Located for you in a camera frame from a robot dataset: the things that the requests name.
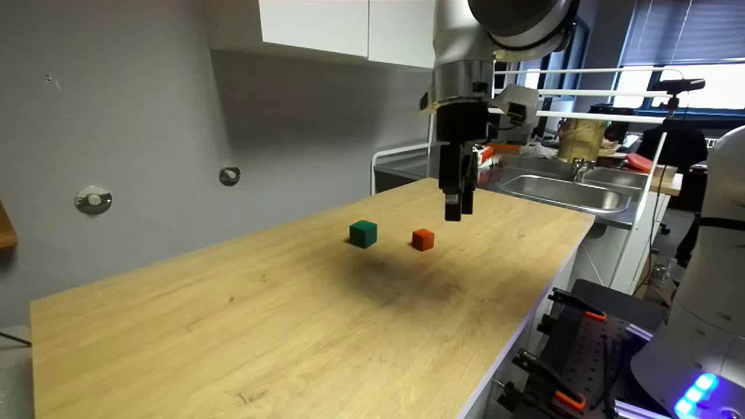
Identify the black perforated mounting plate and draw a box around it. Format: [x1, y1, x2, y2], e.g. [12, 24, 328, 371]
[532, 277, 671, 419]

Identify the small round wall socket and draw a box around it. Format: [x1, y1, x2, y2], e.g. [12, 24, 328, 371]
[215, 163, 243, 190]

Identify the small green cube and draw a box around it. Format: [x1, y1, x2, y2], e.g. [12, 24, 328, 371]
[347, 220, 380, 252]

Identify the red flat object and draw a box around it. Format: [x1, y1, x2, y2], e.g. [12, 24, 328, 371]
[623, 151, 655, 176]

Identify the yellowish plastic container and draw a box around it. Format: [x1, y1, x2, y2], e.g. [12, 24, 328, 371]
[557, 119, 610, 165]

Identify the thin black cable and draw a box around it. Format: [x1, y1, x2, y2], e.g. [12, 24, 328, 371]
[0, 332, 34, 350]

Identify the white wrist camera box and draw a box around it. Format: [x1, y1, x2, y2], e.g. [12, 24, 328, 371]
[490, 82, 543, 126]

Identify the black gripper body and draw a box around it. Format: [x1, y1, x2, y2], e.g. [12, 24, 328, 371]
[430, 96, 501, 162]

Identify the small orange cube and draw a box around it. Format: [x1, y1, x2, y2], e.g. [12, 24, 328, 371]
[409, 226, 438, 254]

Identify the stainless steel sink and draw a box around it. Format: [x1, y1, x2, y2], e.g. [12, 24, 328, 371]
[501, 171, 635, 218]

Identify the black office chair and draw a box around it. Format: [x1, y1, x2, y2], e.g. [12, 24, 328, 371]
[635, 122, 709, 176]

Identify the white wall cabinet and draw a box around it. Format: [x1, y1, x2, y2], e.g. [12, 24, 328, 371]
[255, 0, 438, 72]

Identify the large round wall socket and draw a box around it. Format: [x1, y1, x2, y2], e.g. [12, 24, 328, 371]
[72, 181, 115, 220]

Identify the black camera on tripod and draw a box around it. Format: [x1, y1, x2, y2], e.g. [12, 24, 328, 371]
[645, 76, 708, 112]

